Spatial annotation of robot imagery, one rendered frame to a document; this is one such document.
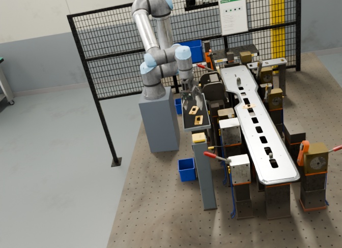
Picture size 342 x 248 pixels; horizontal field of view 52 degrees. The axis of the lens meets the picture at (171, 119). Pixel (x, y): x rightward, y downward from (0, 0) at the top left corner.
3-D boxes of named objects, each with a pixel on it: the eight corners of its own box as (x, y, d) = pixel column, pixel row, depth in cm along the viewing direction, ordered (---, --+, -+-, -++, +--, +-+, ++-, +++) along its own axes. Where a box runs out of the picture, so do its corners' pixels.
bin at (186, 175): (196, 180, 213) (194, 168, 208) (180, 182, 214) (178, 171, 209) (195, 168, 222) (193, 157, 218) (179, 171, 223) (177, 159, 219)
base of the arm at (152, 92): (142, 101, 228) (139, 87, 223) (145, 90, 241) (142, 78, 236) (165, 98, 226) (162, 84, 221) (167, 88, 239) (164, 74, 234)
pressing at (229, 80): (308, 179, 156) (308, 176, 155) (258, 186, 158) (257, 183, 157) (246, 65, 275) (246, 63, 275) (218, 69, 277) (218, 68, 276)
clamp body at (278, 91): (288, 137, 233) (287, 91, 216) (270, 140, 234) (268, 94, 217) (285, 132, 239) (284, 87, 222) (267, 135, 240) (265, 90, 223)
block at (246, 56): (254, 94, 292) (251, 54, 274) (244, 96, 293) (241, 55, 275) (252, 90, 299) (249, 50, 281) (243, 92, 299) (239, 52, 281)
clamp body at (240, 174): (254, 218, 180) (250, 163, 162) (231, 221, 181) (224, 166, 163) (251, 208, 186) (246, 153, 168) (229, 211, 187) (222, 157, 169)
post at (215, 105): (226, 160, 224) (219, 106, 204) (218, 161, 224) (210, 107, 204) (225, 156, 228) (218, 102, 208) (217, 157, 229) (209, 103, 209)
